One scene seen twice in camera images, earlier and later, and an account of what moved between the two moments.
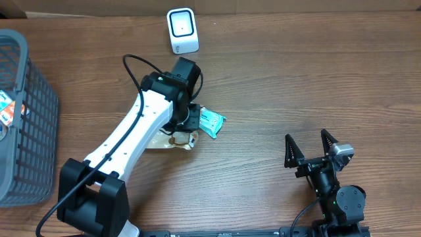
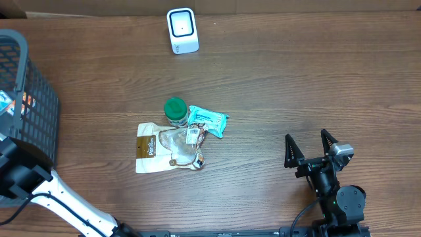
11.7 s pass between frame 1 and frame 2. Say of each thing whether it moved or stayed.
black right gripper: stayed
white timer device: stayed
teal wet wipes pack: moved
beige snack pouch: moved
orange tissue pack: moved
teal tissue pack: stayed
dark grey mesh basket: stayed
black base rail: stayed
